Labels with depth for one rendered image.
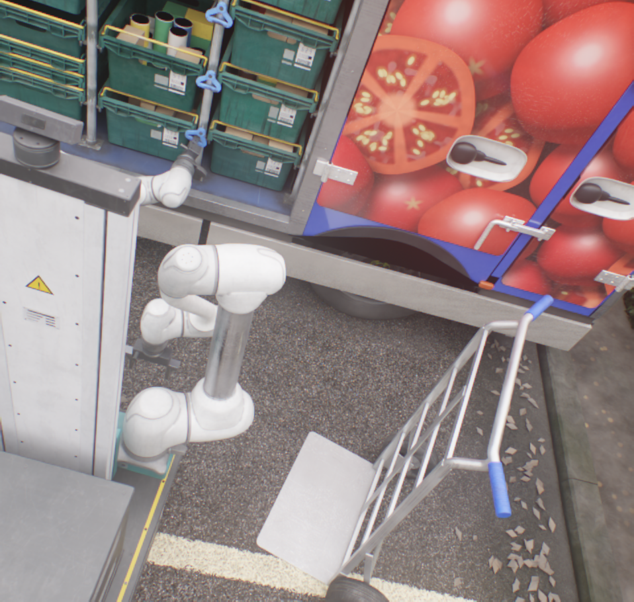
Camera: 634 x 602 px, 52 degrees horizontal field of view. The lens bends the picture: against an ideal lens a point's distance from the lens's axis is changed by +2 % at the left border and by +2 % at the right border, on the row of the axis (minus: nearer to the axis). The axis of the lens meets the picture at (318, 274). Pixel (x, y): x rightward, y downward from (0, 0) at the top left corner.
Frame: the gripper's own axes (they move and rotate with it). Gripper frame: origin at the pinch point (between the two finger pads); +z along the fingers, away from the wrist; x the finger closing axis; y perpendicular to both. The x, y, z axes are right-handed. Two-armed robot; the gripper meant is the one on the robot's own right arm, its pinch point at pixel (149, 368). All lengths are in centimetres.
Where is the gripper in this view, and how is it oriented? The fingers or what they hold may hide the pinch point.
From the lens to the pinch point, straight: 246.6
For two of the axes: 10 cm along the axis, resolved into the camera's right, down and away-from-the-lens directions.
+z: -2.7, 6.3, 7.3
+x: 9.5, 3.1, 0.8
